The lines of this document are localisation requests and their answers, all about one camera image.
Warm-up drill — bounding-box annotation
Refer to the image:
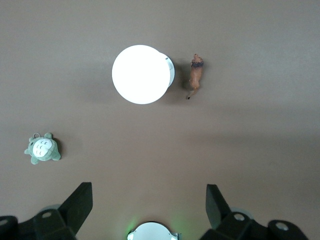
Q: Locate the white round lamp with base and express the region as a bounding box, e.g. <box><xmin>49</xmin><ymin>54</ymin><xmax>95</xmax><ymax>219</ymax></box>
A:
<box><xmin>111</xmin><ymin>44</ymin><xmax>176</xmax><ymax>105</ymax></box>

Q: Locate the brown lion statue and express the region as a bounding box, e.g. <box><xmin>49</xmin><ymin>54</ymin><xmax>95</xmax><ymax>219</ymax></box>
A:
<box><xmin>185</xmin><ymin>53</ymin><xmax>206</xmax><ymax>101</ymax></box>

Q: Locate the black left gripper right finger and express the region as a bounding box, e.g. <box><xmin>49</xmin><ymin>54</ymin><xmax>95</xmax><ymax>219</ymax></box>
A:
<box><xmin>199</xmin><ymin>184</ymin><xmax>310</xmax><ymax>240</ymax></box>

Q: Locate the grey totoro plush toy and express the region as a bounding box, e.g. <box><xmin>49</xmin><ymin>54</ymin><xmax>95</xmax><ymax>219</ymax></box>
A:
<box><xmin>23</xmin><ymin>132</ymin><xmax>62</xmax><ymax>165</ymax></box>

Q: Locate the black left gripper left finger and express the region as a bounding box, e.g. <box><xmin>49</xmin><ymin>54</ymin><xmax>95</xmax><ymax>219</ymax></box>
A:
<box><xmin>0</xmin><ymin>182</ymin><xmax>94</xmax><ymax>240</ymax></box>

